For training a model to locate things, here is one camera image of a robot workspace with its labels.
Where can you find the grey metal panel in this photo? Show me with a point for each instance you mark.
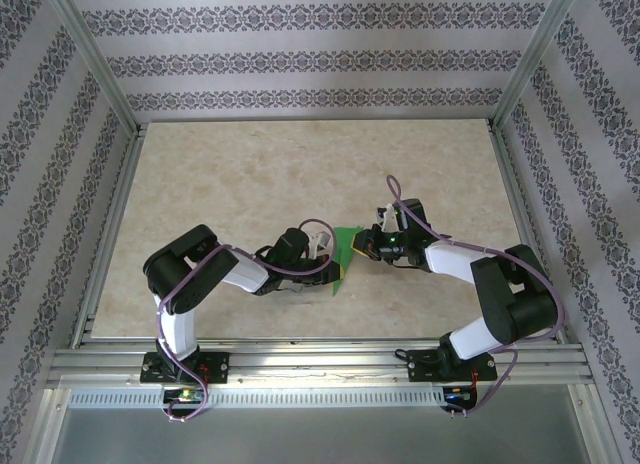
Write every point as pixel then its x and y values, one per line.
pixel 320 434

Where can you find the aluminium mounting rail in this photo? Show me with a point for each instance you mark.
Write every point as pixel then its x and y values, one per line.
pixel 310 364

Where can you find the small controller board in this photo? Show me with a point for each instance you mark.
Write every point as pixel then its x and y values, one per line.
pixel 185 395
pixel 457 393

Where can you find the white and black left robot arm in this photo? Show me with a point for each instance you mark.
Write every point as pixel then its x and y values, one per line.
pixel 245 274

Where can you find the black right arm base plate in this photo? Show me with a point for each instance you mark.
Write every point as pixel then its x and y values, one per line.
pixel 420 366

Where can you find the aluminium side rail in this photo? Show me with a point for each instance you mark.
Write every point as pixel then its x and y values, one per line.
pixel 529 234
pixel 107 234

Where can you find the green paper sheet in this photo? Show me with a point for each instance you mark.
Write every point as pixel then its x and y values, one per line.
pixel 345 244

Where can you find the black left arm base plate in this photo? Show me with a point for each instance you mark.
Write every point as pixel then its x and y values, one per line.
pixel 215 366

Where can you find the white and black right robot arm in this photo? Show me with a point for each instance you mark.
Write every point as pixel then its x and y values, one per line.
pixel 450 261

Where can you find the aluminium frame post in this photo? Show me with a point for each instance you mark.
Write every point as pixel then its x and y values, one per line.
pixel 95 59
pixel 532 59

